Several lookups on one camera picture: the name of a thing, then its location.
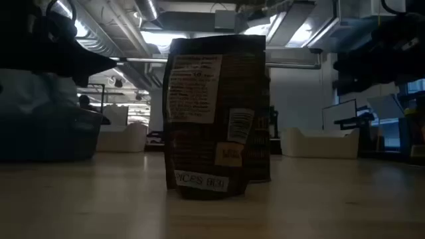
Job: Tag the silver round air duct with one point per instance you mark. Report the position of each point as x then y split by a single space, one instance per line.
147 10

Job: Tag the silver rectangular air duct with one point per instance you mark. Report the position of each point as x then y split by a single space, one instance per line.
318 30

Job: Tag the low black stand frame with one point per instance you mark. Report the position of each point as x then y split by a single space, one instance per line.
96 84

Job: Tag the bright ceiling light panel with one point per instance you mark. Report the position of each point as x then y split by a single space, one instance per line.
162 38

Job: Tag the grey ceiling box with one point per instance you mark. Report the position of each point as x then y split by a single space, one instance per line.
225 20

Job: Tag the tilted grey board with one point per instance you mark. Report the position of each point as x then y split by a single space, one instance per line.
385 106

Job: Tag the black ceiling spotlight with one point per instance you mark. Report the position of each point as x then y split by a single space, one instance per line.
118 83
138 97

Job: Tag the dark grey plastic bin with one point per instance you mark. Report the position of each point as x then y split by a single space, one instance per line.
50 139

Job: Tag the glass window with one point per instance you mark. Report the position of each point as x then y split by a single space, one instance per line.
416 87

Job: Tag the grey horizontal ceiling pipe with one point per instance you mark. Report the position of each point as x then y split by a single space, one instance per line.
142 60

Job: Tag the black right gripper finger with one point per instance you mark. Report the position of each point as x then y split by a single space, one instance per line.
358 66
352 88

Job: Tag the white box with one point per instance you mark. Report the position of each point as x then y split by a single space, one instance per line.
116 114

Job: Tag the white plastic bin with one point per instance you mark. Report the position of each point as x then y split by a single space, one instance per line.
123 139
318 146

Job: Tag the person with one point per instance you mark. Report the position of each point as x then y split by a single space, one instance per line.
84 100

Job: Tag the black equipment rack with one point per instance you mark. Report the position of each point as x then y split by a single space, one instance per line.
274 132

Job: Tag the monitor with white screen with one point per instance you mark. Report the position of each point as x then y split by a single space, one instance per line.
338 114

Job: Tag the silver ribbed air duct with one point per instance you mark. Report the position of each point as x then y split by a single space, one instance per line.
96 43

